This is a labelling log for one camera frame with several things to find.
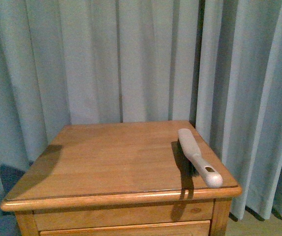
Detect wooden nightstand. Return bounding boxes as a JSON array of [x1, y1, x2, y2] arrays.
[[0, 120, 242, 236]]

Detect beige hand brush black bristles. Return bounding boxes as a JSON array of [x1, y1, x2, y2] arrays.
[[178, 128, 223, 188]]

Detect light grey curtain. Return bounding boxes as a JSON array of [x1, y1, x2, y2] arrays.
[[0, 0, 282, 222]]

